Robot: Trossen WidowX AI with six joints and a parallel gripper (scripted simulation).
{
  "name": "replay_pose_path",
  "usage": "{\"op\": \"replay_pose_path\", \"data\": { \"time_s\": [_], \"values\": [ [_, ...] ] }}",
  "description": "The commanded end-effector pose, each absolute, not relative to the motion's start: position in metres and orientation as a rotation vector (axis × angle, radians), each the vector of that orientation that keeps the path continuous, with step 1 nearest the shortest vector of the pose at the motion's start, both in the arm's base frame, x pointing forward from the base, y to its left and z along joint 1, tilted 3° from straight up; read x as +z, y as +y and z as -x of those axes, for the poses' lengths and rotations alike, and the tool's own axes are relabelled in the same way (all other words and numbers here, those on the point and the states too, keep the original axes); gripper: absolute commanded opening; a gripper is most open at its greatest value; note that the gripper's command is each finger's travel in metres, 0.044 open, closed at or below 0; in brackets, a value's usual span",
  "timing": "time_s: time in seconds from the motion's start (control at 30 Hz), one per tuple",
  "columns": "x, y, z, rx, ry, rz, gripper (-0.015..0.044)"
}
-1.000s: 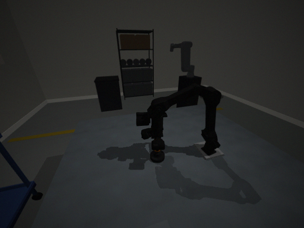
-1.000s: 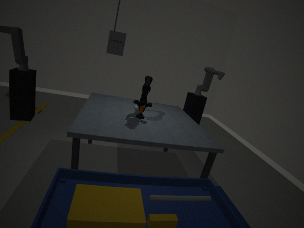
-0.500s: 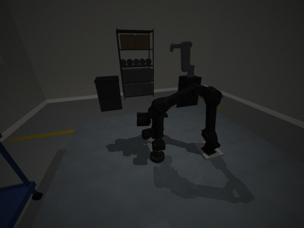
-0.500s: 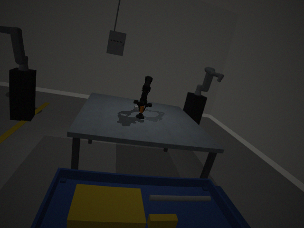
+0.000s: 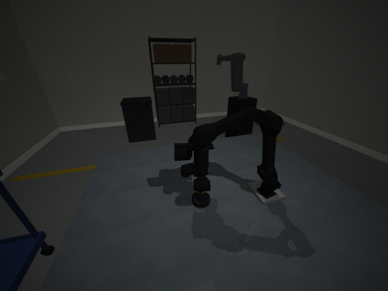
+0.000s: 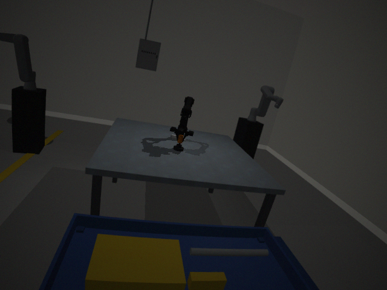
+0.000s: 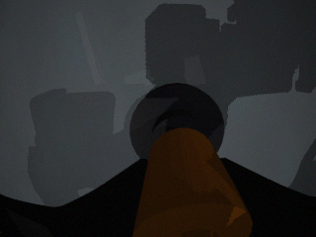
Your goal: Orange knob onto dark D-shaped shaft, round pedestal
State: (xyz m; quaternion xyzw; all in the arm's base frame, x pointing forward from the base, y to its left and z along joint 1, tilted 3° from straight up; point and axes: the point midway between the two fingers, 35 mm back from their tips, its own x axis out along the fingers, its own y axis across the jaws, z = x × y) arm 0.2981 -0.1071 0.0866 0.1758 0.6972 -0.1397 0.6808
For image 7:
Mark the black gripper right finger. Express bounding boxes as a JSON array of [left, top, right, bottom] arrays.
[[220, 158, 316, 237]]

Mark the orange knob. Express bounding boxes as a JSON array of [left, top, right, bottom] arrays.
[[131, 129, 253, 237]]

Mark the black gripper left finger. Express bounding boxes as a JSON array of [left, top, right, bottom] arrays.
[[0, 159, 149, 237]]

